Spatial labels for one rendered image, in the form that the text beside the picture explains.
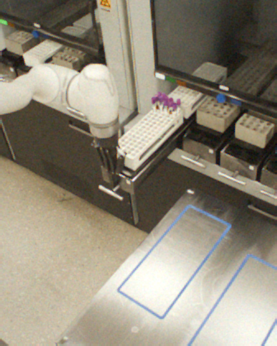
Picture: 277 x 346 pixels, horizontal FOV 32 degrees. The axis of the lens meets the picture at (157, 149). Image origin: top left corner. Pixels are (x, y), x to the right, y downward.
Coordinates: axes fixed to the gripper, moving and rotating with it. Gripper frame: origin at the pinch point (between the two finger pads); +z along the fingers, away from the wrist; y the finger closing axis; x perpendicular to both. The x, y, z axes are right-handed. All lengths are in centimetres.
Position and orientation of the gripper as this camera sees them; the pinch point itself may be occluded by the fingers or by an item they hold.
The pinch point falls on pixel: (113, 177)
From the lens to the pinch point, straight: 156.4
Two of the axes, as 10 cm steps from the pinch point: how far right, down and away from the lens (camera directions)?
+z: 0.6, 7.4, 6.7
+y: -8.1, -3.5, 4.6
